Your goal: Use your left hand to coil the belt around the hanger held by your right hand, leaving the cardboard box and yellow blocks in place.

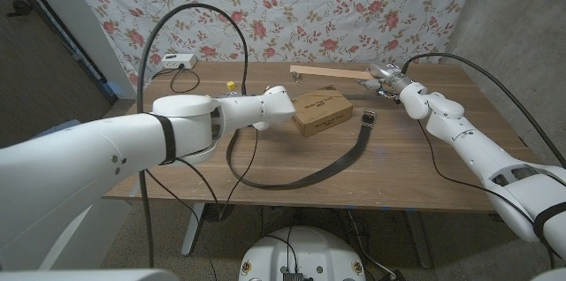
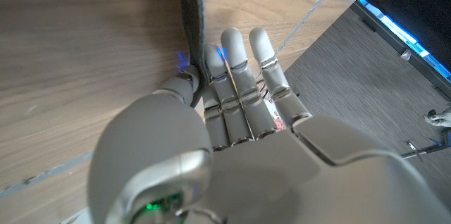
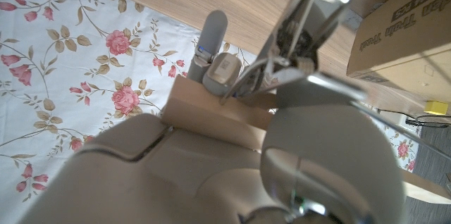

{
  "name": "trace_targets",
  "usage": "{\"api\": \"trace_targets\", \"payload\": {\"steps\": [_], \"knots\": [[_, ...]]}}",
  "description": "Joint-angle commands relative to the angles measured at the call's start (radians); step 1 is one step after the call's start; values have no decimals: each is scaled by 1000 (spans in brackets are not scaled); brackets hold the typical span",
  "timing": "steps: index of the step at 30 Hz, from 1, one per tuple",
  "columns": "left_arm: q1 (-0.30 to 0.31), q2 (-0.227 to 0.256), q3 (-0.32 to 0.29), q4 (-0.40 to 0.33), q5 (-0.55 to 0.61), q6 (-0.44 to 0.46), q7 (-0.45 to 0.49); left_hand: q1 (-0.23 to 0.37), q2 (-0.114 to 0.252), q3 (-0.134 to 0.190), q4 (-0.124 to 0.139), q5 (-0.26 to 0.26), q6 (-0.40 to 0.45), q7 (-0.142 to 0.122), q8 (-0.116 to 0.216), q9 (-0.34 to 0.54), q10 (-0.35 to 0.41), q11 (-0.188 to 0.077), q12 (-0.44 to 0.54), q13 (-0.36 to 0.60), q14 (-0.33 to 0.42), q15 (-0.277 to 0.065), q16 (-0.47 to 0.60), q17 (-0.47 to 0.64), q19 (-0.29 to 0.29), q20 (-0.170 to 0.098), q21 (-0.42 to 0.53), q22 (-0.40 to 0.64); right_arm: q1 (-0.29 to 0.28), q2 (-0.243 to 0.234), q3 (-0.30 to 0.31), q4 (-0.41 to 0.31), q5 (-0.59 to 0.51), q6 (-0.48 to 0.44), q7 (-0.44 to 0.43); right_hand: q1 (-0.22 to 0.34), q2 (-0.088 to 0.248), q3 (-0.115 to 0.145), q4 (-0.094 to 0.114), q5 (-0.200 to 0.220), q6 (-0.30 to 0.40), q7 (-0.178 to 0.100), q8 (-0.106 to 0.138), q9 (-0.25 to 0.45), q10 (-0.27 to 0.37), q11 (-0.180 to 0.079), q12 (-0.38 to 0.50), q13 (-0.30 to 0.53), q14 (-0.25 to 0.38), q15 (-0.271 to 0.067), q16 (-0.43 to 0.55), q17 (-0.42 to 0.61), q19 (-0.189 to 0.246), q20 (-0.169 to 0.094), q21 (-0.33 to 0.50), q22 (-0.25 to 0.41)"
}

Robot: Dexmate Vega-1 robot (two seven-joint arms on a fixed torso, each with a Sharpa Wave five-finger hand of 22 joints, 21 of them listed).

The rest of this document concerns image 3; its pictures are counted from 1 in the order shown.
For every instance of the light wooden stick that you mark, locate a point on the light wooden stick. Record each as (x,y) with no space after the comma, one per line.
(211,111)

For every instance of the brown cardboard box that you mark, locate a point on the brown cardboard box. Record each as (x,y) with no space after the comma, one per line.
(405,41)

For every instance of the floral printed backdrop sheet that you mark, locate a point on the floral printed backdrop sheet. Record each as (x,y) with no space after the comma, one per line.
(70,76)

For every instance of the small yellow block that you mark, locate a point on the small yellow block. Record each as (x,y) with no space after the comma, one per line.
(435,107)

